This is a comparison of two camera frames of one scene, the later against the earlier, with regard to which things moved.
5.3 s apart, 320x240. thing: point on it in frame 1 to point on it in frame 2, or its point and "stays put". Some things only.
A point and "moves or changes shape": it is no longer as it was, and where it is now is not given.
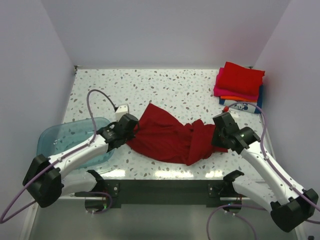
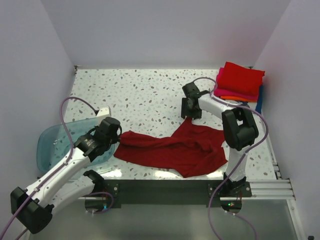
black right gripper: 215,142 to 196,115
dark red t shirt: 163,136 moves or changes shape
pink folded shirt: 220,91 stays put
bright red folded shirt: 238,78 stays put
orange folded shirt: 239,98 stays put
